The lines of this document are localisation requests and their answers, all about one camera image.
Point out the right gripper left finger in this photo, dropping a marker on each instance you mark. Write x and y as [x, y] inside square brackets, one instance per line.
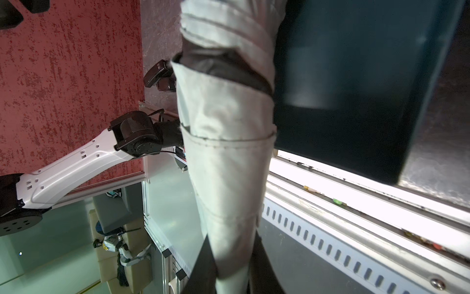
[204, 274]

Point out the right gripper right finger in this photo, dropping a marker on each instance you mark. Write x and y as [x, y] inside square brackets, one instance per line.
[262, 279]

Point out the sage green umbrella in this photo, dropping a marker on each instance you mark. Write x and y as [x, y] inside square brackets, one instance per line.
[225, 82]

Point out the teal three-drawer cabinet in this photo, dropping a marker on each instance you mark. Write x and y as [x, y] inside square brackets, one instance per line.
[354, 78]

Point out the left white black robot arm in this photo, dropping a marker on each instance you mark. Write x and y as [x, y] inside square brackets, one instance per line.
[25, 197]

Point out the black block near left base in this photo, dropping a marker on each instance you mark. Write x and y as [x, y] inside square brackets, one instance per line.
[162, 69]

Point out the aluminium front rail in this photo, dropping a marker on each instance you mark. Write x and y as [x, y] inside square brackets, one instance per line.
[328, 231]

